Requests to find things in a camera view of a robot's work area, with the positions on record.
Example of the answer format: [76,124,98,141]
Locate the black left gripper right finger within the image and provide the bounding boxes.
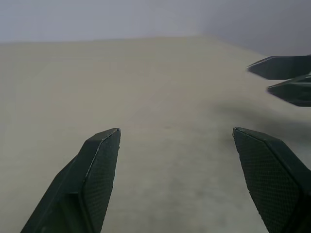
[232,127,311,233]

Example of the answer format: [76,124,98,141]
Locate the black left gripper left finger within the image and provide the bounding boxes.
[20,127,121,233]

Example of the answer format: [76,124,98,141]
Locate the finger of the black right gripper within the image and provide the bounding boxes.
[267,74,311,108]
[246,55,311,80]

